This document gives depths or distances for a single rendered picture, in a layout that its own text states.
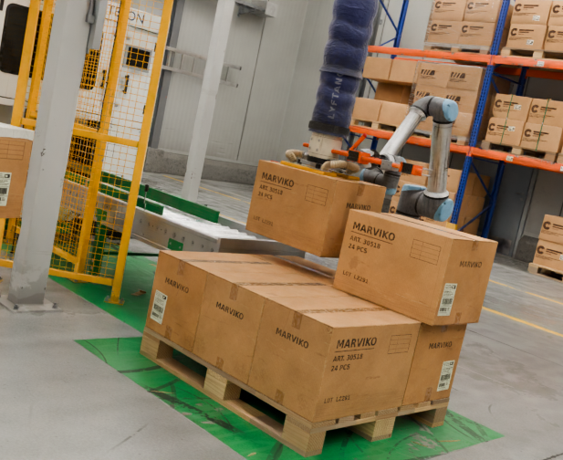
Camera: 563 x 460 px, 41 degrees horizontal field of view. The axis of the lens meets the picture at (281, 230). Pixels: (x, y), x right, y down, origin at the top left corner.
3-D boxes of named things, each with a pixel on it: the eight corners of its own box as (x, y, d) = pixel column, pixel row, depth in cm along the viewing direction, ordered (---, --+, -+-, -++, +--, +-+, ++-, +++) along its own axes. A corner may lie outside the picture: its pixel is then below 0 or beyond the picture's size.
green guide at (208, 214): (93, 178, 615) (95, 168, 614) (104, 180, 622) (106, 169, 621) (214, 223, 504) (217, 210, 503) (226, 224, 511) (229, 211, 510)
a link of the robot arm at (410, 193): (405, 208, 480) (412, 182, 476) (427, 216, 469) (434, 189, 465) (391, 208, 469) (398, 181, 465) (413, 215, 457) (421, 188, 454)
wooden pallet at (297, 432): (139, 353, 383) (144, 326, 381) (277, 342, 454) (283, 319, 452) (304, 457, 300) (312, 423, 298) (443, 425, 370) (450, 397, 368)
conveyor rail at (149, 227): (25, 190, 577) (29, 166, 574) (31, 191, 580) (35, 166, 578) (210, 272, 416) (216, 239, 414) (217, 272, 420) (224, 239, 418)
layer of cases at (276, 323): (144, 326, 381) (159, 249, 376) (283, 319, 452) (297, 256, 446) (312, 423, 298) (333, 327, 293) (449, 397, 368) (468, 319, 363)
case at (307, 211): (245, 229, 422) (258, 159, 416) (295, 233, 449) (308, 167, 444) (320, 257, 379) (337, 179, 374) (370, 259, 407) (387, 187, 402)
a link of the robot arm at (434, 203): (430, 211, 469) (441, 93, 438) (453, 219, 458) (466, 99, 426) (415, 218, 460) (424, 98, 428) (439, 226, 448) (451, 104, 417)
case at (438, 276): (332, 287, 373) (349, 208, 368) (380, 287, 401) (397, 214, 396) (432, 326, 331) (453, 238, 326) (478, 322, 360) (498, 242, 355)
